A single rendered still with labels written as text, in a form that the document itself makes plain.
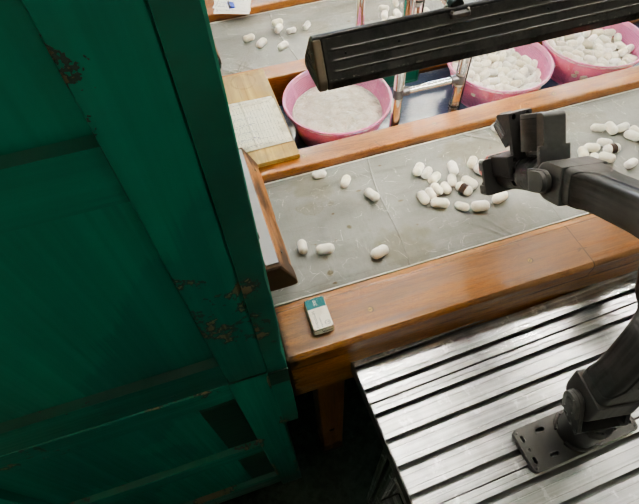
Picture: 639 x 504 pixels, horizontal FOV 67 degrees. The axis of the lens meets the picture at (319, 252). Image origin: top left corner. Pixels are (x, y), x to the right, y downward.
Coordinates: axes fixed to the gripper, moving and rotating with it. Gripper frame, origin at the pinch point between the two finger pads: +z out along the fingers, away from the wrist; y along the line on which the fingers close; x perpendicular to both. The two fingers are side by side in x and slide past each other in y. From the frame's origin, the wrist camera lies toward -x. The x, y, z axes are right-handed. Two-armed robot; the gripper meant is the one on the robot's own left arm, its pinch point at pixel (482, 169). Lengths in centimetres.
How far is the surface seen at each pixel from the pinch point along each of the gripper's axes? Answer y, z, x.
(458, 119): -6.1, 18.0, -9.4
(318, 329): 41.2, -14.3, 16.1
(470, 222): 4.3, -0.3, 9.8
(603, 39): -60, 34, -20
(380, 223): 21.5, 4.1, 6.0
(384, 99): 5.9, 30.9, -17.6
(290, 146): 33.3, 19.7, -12.4
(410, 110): -2.7, 36.4, -13.4
